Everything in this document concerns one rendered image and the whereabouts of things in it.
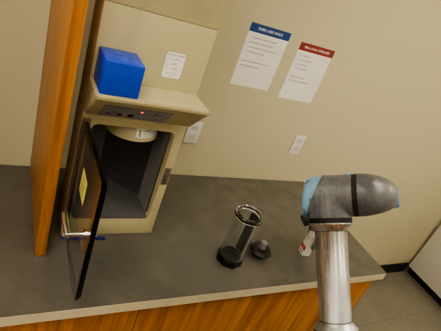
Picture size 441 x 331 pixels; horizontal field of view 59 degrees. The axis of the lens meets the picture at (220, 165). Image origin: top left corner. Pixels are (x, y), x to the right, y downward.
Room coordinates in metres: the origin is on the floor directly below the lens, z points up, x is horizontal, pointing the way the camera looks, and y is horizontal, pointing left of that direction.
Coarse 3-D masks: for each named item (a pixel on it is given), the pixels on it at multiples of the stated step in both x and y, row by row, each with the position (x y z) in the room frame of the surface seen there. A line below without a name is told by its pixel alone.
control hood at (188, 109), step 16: (96, 96) 0.88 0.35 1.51; (112, 96) 0.91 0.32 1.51; (144, 96) 0.99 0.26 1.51; (160, 96) 1.03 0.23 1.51; (176, 96) 1.08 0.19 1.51; (192, 96) 1.13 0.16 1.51; (96, 112) 0.95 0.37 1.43; (176, 112) 1.02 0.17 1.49; (192, 112) 1.03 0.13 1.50; (208, 112) 1.06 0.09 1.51
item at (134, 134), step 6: (108, 126) 1.09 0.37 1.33; (114, 126) 1.09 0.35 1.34; (114, 132) 1.08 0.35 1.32; (120, 132) 1.08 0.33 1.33; (126, 132) 1.08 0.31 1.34; (132, 132) 1.08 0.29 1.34; (138, 132) 1.09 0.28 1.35; (144, 132) 1.11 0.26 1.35; (150, 132) 1.13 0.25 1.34; (156, 132) 1.17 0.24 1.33; (126, 138) 1.07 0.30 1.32; (132, 138) 1.08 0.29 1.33; (138, 138) 1.09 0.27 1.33; (144, 138) 1.10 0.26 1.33; (150, 138) 1.12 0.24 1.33
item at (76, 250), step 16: (80, 160) 0.92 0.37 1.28; (96, 160) 0.79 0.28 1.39; (80, 176) 0.89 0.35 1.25; (96, 176) 0.76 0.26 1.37; (96, 192) 0.73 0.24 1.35; (80, 208) 0.83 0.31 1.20; (96, 208) 0.71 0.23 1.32; (80, 224) 0.80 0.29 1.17; (80, 240) 0.77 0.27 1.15; (80, 256) 0.74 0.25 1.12; (80, 272) 0.72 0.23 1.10; (80, 288) 0.71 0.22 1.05
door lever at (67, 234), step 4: (64, 212) 0.78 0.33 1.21; (64, 216) 0.77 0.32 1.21; (68, 216) 0.78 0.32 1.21; (64, 220) 0.76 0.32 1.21; (68, 220) 0.76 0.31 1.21; (64, 224) 0.75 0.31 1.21; (68, 224) 0.75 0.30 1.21; (64, 228) 0.73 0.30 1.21; (68, 228) 0.74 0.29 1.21; (64, 232) 0.72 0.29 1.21; (68, 232) 0.72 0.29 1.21; (72, 232) 0.73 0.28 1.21; (76, 232) 0.73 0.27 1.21; (80, 232) 0.74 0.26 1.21; (84, 232) 0.74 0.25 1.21; (64, 236) 0.72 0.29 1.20; (68, 236) 0.72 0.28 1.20; (72, 236) 0.73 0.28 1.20; (76, 236) 0.73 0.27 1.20; (84, 236) 0.74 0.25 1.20
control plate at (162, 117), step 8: (104, 112) 0.96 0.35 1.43; (112, 112) 0.96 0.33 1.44; (120, 112) 0.97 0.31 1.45; (128, 112) 0.98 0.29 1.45; (136, 112) 0.98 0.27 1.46; (144, 112) 0.99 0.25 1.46; (152, 112) 0.99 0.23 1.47; (160, 112) 1.00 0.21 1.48; (144, 120) 1.04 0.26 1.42; (152, 120) 1.05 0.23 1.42; (160, 120) 1.05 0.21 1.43
